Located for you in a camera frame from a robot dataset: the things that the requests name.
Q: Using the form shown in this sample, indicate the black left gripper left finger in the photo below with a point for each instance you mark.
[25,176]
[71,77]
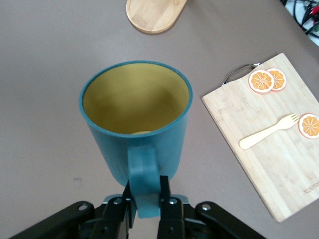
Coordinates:
[104,221]

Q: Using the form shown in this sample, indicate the orange slice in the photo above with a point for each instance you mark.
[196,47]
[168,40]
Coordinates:
[280,79]
[310,125]
[260,81]

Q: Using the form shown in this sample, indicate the yellow wooden fork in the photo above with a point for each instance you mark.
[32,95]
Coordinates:
[264,133]

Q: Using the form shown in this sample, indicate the bamboo cutting board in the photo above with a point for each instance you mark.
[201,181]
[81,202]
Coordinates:
[274,169]

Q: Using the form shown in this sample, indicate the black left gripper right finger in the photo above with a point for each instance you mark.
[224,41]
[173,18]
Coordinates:
[179,221]

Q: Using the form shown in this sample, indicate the wooden mug rack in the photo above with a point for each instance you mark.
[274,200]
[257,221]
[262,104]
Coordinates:
[154,15]

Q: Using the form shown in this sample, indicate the teal cup yellow inside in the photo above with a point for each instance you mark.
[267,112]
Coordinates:
[112,149]

